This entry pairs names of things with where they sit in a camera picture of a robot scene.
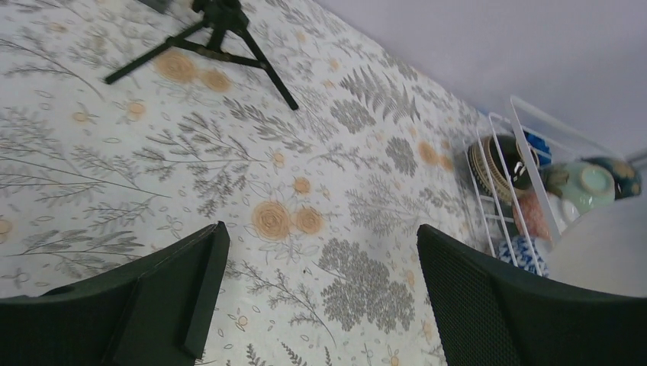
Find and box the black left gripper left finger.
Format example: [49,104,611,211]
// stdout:
[1,222,230,365]

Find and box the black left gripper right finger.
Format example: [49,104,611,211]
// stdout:
[417,224,646,365]

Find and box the blue white patterned bowl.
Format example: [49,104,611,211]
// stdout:
[497,235,549,278]

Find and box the pink patterned bowl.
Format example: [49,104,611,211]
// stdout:
[513,192,580,242]

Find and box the plain white bowl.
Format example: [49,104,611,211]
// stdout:
[546,194,646,297]

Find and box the black gold striped bowl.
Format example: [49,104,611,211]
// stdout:
[467,134,533,204]

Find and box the pale green ceramic bowl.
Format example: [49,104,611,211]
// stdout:
[540,161,615,214]

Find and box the floral patterned table mat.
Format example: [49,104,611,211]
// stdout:
[1,1,488,365]

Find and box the dark teal floral bowl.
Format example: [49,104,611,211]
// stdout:
[583,156,642,201]

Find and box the black microphone tripod stand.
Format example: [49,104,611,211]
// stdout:
[104,1,298,111]

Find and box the white wire dish rack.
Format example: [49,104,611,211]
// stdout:
[464,97,616,277]

